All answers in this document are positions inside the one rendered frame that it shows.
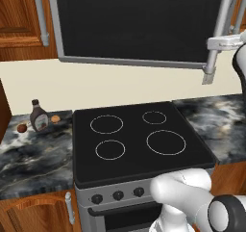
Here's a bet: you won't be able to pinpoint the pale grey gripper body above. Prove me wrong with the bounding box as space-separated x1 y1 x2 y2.
207 33 246 53

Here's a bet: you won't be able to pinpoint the black oven door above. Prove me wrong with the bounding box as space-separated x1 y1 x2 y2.
87 200 165 232

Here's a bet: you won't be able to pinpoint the wooden base cupboard door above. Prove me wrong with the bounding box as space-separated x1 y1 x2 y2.
0 189 81 232

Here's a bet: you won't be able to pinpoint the black hob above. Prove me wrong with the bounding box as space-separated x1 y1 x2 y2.
72 101 217 190

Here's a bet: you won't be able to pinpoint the wooden base cupboard front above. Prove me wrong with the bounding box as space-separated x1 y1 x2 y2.
209 160 246 196

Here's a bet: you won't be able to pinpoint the black oven knob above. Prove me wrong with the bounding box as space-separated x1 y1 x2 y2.
90 193 104 205
111 190 125 202
133 186 145 198

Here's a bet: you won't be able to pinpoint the orange round fruit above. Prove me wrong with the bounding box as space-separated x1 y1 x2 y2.
50 114 62 125

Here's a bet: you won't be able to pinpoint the brown syrup bottle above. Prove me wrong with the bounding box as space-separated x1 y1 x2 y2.
29 98 50 133

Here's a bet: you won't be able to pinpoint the grey oven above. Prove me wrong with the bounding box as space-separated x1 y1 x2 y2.
74 168 215 232

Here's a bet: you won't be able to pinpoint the red-brown round fruit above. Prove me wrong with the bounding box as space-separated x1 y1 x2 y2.
16 122 29 134

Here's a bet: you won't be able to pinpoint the wooden tall cupboard side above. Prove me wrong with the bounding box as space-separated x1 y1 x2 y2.
0 78 13 144

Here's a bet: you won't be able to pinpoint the grey microwave door handle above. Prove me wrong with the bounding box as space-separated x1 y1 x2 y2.
201 0 237 86

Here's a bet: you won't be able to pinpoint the grey wall cupboard handle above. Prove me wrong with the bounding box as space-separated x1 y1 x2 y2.
31 0 51 48
228 0 246 36

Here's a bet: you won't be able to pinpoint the wooden wall cupboard door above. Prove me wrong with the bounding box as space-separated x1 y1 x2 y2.
231 0 246 35
0 0 60 63

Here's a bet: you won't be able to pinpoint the dark oven door handle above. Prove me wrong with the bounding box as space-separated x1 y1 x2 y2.
87 200 163 218

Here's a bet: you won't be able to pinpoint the grey base cupboard handle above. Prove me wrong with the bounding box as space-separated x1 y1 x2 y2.
64 192 77 226

